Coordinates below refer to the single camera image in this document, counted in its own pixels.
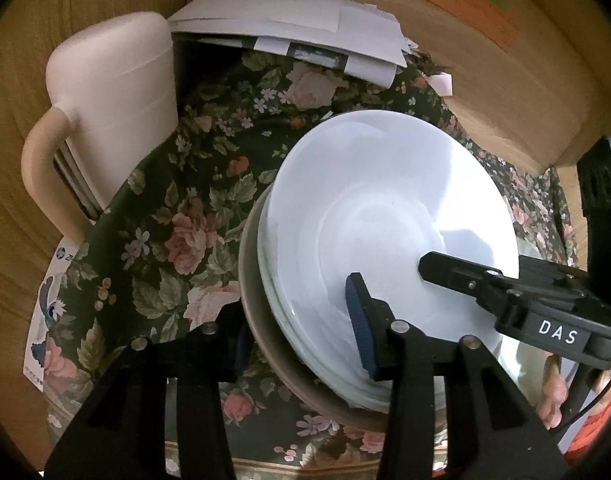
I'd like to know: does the orange sticky note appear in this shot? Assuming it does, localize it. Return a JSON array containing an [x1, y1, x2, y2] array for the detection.
[[409, 0, 519, 51]]

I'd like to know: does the stack of white papers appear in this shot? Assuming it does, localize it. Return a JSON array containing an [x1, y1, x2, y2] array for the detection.
[[168, 0, 409, 86]]

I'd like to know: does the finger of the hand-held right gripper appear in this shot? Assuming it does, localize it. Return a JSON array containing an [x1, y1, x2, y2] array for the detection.
[[419, 251, 523, 306]]

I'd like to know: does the light green plate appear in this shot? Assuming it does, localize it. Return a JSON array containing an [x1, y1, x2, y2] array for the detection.
[[258, 195, 436, 406], [258, 210, 443, 411]]

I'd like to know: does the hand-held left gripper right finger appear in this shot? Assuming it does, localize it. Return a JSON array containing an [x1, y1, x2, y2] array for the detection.
[[345, 272, 569, 480]]

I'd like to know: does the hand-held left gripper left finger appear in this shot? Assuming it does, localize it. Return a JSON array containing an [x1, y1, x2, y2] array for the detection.
[[46, 305, 256, 480]]

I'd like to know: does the cartoon printed card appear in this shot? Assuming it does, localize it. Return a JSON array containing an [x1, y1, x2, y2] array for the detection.
[[23, 245, 72, 393]]

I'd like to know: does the white plate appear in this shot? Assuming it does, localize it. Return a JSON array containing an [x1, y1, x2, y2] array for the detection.
[[260, 110, 517, 403]]

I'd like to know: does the pale pink mug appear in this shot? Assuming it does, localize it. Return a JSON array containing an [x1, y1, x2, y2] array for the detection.
[[22, 12, 179, 241]]

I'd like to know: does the person's right hand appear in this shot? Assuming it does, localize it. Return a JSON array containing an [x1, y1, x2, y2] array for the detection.
[[538, 354, 570, 430]]

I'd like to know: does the dark floral tablecloth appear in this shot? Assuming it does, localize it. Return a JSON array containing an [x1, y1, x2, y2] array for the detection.
[[36, 45, 579, 480]]

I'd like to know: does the brown plate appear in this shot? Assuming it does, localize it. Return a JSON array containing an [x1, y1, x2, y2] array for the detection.
[[238, 190, 446, 433]]

